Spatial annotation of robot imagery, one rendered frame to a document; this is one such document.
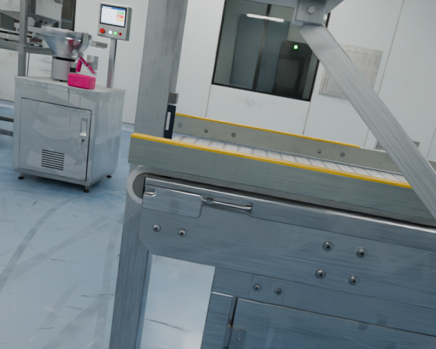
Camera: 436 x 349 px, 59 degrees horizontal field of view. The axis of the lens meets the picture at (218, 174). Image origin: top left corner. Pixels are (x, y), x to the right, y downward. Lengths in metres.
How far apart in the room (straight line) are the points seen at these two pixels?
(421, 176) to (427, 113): 5.48
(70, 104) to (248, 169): 2.56
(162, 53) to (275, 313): 0.48
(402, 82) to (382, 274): 5.28
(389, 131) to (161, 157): 0.24
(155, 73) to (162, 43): 0.06
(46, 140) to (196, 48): 3.02
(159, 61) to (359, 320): 0.53
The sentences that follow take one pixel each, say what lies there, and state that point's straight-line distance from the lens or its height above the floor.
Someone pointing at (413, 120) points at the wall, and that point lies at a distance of 5.83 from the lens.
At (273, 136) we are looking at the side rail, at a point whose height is 0.94.
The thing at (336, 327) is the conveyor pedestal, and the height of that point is 0.72.
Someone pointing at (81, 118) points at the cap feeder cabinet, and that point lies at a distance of 2.92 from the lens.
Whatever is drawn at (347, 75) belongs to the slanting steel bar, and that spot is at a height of 1.05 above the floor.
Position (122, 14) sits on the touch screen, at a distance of 3.22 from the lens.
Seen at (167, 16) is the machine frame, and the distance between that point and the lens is 0.74.
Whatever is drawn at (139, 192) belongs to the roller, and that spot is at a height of 0.88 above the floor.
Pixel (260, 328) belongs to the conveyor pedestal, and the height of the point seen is 0.69.
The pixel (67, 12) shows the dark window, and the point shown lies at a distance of 6.15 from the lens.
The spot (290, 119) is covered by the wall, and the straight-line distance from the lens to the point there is 5.48.
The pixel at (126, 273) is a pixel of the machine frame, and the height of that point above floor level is 0.60.
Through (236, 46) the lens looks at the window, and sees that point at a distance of 5.47.
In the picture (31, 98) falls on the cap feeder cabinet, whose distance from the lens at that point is 3.09.
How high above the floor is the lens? 1.03
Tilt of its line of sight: 15 degrees down
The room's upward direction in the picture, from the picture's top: 10 degrees clockwise
